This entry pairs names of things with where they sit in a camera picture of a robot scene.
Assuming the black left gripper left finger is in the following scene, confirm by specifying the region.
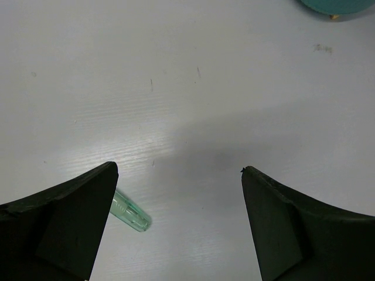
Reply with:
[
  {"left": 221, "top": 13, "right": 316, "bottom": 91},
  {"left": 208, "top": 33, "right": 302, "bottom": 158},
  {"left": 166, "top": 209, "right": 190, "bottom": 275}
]
[{"left": 1, "top": 162, "right": 118, "bottom": 280}]

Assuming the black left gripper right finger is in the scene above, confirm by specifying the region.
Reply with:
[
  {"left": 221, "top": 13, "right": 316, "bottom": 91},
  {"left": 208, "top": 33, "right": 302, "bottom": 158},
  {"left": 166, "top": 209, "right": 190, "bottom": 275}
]
[{"left": 241, "top": 166, "right": 374, "bottom": 280}]

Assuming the green highlighter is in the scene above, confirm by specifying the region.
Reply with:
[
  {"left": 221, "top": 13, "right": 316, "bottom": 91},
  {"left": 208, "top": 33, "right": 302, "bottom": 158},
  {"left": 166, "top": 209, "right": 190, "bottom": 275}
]
[{"left": 110, "top": 189, "right": 152, "bottom": 232}]

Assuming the teal round organizer container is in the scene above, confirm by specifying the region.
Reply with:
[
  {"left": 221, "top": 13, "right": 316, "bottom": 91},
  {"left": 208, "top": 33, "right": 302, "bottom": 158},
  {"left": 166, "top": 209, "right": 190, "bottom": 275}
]
[{"left": 296, "top": 0, "right": 374, "bottom": 20}]

